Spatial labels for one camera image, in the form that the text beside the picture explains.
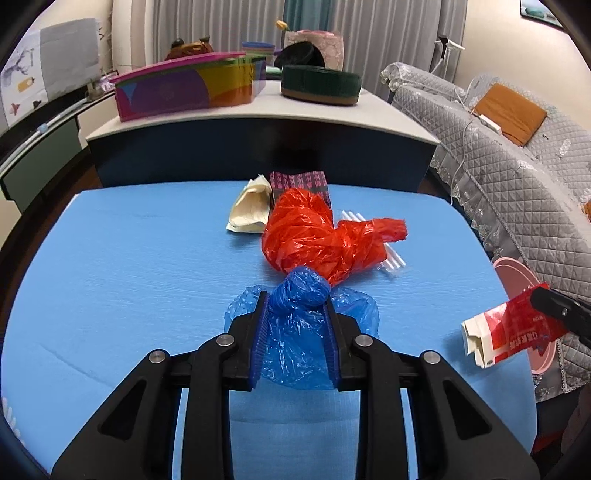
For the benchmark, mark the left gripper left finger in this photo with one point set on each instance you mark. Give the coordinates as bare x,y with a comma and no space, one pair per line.
131,435

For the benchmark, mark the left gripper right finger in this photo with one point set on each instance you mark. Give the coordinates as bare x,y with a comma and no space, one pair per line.
456,434

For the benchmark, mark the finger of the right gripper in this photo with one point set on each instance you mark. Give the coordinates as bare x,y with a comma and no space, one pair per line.
573,313

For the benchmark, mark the red white carton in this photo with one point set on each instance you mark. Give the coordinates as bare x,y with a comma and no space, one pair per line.
509,328

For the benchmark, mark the blue plastic bag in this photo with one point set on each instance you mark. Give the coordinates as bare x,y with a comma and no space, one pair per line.
295,354

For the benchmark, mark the cream paper napkin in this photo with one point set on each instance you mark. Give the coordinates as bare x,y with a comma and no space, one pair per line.
251,210

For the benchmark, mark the red plastic bag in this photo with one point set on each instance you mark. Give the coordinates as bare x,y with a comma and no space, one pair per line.
302,232

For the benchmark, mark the black pink patterned wrapper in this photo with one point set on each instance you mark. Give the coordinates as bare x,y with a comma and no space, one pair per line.
314,181

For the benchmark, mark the grey quilted sofa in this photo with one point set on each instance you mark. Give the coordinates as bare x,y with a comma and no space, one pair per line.
524,202

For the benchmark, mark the blue table mat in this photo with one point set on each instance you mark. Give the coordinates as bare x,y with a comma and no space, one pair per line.
128,270

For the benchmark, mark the orange cushion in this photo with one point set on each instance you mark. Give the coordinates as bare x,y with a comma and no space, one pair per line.
518,117

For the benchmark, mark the white top coffee table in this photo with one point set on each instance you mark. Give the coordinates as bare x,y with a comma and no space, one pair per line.
370,144

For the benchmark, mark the tv cabinet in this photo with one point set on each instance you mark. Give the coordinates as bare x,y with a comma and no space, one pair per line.
45,151

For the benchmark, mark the white floor lamp stand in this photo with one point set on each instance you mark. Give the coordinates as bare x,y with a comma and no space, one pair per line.
450,52

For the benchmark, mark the dark green round bowl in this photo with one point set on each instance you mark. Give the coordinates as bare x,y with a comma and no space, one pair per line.
320,85

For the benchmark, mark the grey curtains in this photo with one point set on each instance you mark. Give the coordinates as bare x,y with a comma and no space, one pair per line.
374,34

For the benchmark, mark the pink patterned basket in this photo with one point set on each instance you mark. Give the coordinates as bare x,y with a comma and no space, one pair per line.
331,44

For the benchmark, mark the colourful storage box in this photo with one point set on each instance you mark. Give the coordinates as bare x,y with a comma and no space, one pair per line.
204,81

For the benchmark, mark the black hat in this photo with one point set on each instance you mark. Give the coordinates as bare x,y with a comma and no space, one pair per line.
300,53

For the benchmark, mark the grey covered television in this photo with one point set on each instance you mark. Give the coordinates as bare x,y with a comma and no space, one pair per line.
47,64

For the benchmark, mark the brown figurine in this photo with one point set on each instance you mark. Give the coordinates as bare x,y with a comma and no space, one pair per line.
179,48

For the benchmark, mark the teal curtain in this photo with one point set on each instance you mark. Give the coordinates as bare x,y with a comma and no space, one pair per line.
307,14

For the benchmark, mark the stacked coloured bowls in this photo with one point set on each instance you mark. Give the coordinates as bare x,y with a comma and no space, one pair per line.
258,48

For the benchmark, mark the wall painting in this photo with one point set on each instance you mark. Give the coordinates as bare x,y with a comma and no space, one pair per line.
535,10

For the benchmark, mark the small photo frame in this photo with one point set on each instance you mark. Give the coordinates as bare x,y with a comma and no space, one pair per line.
102,86

